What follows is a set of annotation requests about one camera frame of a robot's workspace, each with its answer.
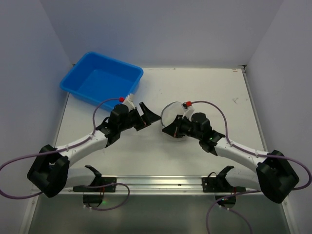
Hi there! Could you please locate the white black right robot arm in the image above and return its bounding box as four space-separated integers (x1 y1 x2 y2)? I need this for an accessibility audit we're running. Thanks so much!
161 113 299 203

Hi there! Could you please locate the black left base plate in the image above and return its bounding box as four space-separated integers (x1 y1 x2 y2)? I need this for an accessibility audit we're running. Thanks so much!
65 165 117 193

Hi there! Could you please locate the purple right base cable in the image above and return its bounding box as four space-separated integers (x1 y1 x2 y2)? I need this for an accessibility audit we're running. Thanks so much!
204 190 264 234

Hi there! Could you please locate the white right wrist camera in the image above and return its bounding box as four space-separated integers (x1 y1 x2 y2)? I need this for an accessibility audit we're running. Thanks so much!
181 101 195 119

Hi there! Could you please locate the white mesh laundry bag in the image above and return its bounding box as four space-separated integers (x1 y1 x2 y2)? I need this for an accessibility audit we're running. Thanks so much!
160 101 187 142

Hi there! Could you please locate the blue plastic bin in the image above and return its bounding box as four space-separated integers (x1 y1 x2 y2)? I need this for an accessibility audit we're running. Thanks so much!
60 52 143 106

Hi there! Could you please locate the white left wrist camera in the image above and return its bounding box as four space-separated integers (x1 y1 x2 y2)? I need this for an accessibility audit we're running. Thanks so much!
122 94 136 111

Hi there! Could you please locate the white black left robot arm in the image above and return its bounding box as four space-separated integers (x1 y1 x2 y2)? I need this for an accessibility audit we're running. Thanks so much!
27 102 161 197

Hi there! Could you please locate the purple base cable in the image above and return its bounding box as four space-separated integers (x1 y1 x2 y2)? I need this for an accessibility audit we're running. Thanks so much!
82 183 130 211
204 190 264 234

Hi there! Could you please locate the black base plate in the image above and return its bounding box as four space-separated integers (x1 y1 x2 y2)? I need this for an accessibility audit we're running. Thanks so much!
65 165 117 193
201 166 246 193

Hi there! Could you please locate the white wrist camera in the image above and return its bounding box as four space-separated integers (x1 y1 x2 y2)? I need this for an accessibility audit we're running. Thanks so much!
122 94 136 111
181 101 195 119

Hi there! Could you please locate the aluminium mounting rail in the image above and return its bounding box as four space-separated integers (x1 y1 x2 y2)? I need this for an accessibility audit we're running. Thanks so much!
45 173 261 197

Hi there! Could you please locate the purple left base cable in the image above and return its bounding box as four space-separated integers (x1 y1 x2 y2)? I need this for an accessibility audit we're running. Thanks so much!
82 183 130 211

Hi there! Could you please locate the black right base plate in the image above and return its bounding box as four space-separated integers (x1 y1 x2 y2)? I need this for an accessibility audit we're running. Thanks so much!
201 166 246 193

